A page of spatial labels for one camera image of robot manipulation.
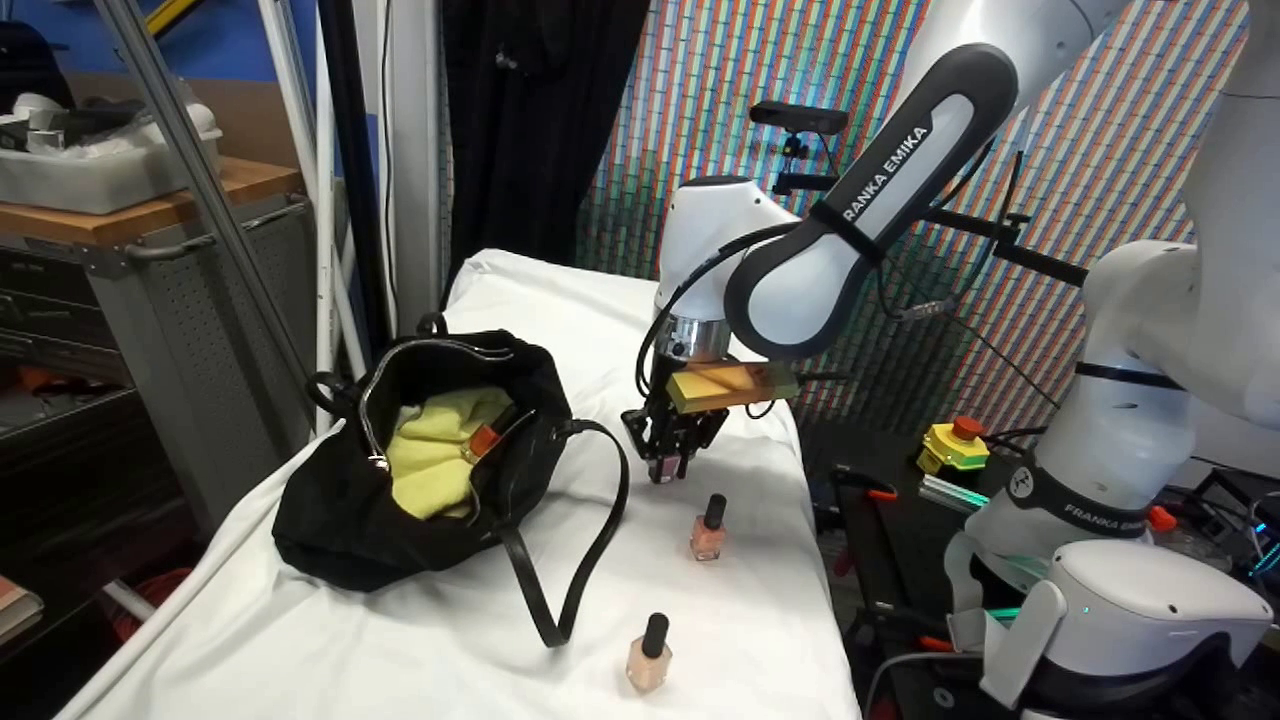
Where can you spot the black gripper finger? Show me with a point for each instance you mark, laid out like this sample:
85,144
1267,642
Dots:
640,433
699,445

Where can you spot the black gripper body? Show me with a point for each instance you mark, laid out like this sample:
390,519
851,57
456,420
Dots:
687,420

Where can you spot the pink nail polish bottle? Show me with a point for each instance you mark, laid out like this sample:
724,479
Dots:
667,470

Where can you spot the peach nail polish bottle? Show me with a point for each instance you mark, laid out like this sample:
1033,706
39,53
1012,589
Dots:
708,543

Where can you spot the orange nail polish bottle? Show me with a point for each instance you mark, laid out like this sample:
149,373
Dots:
481,438

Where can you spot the beige nail polish bottle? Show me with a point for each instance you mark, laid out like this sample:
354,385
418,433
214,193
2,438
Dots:
651,667

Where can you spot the black clamp with orange tip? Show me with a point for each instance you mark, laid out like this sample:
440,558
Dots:
866,488
1160,521

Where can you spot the yellow cloth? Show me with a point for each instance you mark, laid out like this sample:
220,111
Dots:
435,465

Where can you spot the yellow red emergency stop button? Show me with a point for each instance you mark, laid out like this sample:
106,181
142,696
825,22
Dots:
954,451

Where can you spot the white table cloth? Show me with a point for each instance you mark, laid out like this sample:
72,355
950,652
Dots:
403,652

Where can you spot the black curtain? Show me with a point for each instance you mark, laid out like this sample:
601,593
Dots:
534,120

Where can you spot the black metal pole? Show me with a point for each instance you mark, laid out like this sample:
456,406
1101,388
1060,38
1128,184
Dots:
345,163

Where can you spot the grey cabinet with wooden top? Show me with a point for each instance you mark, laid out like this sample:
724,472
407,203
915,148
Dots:
200,345

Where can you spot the white metal pole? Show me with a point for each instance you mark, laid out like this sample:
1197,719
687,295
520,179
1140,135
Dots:
305,135

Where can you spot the grey aluminium pole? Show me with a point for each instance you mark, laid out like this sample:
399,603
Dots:
200,184

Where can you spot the colourful striped mesh screen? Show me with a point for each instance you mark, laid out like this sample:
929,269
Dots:
1121,144

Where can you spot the white plastic bin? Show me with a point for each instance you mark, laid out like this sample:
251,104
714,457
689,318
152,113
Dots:
92,181

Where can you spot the tan wrist camera block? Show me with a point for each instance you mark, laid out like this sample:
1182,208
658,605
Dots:
724,385

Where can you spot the black stereo camera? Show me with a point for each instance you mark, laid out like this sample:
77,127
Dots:
802,117

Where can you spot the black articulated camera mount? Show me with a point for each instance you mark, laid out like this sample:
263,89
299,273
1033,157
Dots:
1022,243

